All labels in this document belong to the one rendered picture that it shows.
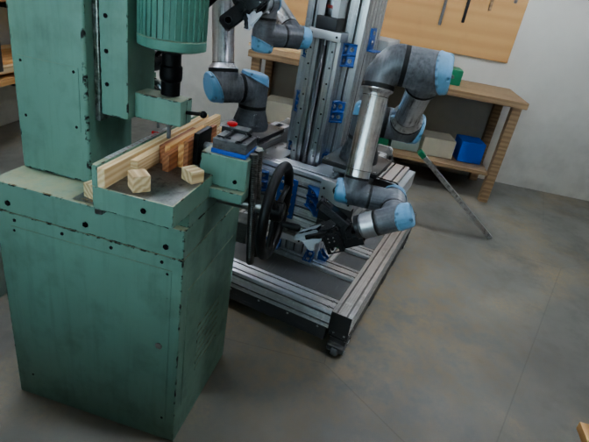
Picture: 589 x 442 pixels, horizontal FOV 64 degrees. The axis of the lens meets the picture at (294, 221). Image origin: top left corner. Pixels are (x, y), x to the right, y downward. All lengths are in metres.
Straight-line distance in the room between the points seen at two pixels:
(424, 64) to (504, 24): 3.18
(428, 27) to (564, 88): 1.28
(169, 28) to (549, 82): 3.91
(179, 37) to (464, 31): 3.51
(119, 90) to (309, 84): 0.86
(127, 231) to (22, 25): 0.58
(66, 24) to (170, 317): 0.80
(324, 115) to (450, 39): 2.68
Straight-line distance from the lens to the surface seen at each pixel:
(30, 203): 1.47
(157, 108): 1.36
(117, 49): 1.35
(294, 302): 2.03
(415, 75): 1.41
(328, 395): 1.96
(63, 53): 1.39
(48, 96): 1.45
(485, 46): 4.56
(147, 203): 1.15
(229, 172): 1.29
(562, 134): 4.90
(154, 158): 1.33
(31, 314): 1.70
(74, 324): 1.61
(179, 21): 1.26
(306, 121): 2.01
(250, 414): 1.84
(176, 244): 1.25
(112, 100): 1.39
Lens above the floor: 1.41
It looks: 27 degrees down
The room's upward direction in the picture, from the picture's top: 10 degrees clockwise
